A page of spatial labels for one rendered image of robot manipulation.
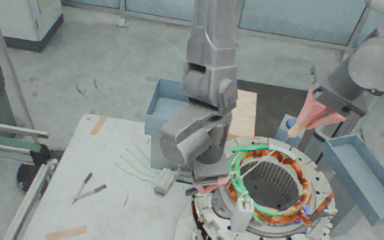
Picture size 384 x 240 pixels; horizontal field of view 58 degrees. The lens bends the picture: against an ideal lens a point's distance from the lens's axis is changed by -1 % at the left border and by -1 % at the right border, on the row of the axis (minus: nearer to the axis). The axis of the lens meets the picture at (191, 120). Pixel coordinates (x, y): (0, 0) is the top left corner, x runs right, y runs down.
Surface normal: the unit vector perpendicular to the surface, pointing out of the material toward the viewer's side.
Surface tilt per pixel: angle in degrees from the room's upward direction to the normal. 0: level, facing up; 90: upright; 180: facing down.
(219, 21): 67
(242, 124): 0
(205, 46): 73
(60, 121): 0
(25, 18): 90
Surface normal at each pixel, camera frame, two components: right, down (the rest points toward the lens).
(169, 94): -0.17, 0.71
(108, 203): 0.10, -0.68
